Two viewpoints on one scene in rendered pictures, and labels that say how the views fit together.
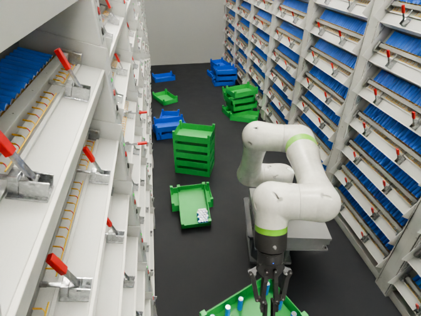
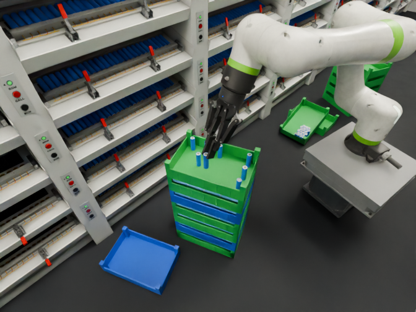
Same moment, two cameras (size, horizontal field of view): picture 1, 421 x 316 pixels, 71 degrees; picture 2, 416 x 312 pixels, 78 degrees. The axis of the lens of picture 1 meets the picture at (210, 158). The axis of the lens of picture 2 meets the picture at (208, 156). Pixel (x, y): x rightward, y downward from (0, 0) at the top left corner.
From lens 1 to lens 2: 0.74 m
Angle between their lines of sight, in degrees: 42
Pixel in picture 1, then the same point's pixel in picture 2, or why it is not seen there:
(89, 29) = not seen: outside the picture
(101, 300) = (101, 25)
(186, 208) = (297, 121)
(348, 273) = (391, 275)
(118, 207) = (172, 7)
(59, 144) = not seen: outside the picture
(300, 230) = (355, 176)
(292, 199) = (257, 29)
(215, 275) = (267, 173)
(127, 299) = (145, 73)
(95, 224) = not seen: outside the picture
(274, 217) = (238, 44)
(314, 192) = (281, 28)
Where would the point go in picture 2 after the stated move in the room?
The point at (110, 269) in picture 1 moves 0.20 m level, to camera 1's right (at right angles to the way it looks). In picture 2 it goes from (124, 21) to (152, 41)
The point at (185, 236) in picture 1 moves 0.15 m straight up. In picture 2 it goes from (277, 137) to (281, 121)
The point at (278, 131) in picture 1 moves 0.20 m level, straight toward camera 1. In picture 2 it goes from (370, 16) to (316, 25)
